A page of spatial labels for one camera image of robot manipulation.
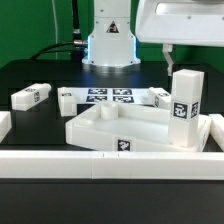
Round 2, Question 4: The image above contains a white desk top tray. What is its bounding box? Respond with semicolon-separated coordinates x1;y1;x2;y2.
65;101;211;152

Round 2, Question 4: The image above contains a black cable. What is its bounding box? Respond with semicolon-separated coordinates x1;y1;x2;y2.
30;40;88;61

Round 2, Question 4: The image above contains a white fence block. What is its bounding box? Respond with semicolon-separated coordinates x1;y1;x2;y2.
0;111;12;143
210;114;224;152

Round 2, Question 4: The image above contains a white left fence block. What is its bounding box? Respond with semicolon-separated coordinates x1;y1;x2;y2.
0;111;12;143

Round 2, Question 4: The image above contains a white sheet with tags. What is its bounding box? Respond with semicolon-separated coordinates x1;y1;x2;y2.
69;88;150;104

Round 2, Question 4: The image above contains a white front fence bar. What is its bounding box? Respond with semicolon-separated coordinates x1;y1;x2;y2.
0;150;224;180

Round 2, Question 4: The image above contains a white right fence block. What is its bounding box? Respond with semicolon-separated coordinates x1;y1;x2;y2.
210;114;224;152

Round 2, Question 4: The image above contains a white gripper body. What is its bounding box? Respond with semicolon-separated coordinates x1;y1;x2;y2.
135;0;224;47

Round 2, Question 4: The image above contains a black vertical cable connector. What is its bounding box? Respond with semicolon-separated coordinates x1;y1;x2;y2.
72;0;81;39

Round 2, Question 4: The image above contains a white thin cable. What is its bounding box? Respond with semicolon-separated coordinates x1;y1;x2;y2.
51;0;59;61

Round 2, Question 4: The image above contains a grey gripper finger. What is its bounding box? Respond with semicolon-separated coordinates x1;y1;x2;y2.
162;44;174;76

